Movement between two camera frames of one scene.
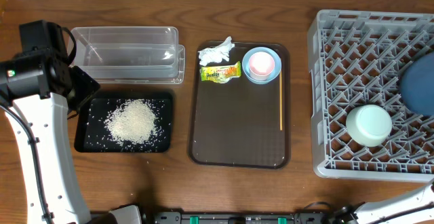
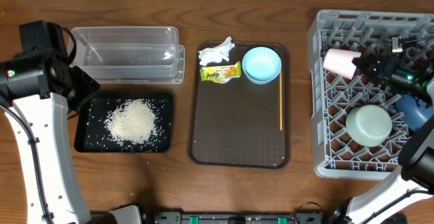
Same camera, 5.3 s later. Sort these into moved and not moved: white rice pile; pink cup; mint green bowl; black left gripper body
Moved: pink cup
Not moved: mint green bowl; white rice pile; black left gripper body
